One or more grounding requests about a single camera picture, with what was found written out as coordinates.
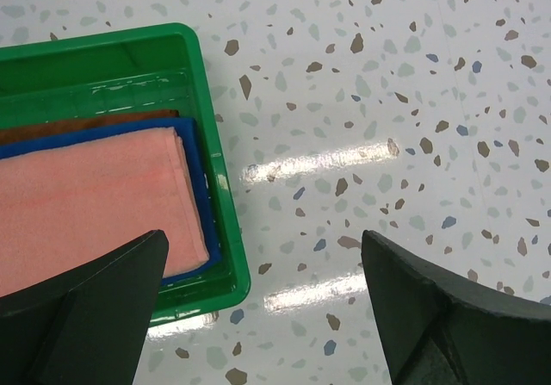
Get pink panda towel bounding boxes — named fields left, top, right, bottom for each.
left=0, top=126, right=211, bottom=298

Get blue towel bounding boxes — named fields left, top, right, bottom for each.
left=0, top=115, right=223, bottom=286

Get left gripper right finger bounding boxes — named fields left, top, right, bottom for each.
left=362, top=231, right=550, bottom=384

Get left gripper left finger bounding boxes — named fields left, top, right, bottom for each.
left=1, top=230, right=169, bottom=385

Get brown towel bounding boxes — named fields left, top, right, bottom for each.
left=1, top=109, right=179, bottom=146

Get green plastic tray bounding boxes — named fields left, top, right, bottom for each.
left=1, top=23, right=251, bottom=326

